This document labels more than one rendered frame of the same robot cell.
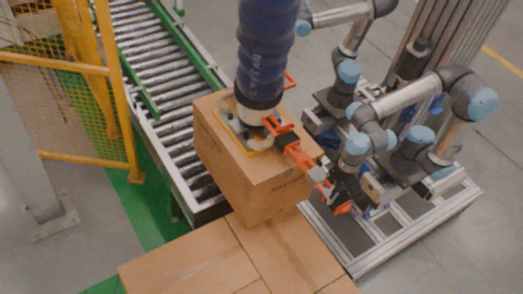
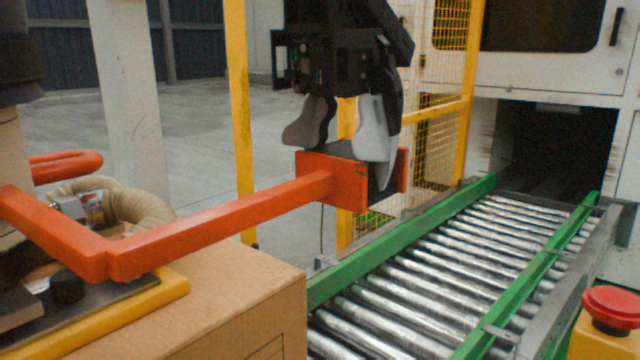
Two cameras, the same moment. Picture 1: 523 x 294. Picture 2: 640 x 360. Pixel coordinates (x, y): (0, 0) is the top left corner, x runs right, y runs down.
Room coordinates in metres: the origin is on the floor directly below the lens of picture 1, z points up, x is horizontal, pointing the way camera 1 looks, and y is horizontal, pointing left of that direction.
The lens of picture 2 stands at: (1.73, -0.36, 1.34)
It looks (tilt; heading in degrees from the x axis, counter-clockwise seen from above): 19 degrees down; 81
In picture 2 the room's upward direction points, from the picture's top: straight up
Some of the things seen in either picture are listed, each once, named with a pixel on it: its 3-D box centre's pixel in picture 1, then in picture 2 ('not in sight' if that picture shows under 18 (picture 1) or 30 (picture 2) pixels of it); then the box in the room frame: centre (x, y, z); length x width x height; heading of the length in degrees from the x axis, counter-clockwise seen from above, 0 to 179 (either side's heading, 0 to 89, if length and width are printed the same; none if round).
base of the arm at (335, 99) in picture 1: (342, 92); not in sight; (1.76, -0.37, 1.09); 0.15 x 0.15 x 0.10
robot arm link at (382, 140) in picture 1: (376, 138); not in sight; (1.07, -0.40, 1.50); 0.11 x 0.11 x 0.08; 31
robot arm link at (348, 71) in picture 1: (347, 75); not in sight; (1.77, -0.37, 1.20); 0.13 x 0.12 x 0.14; 11
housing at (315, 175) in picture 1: (316, 176); not in sight; (1.08, -0.24, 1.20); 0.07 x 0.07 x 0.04; 41
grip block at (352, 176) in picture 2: not in sight; (351, 171); (1.83, 0.07, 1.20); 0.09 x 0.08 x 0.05; 131
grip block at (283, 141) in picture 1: (286, 141); not in sight; (1.25, -0.10, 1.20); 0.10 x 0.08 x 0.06; 131
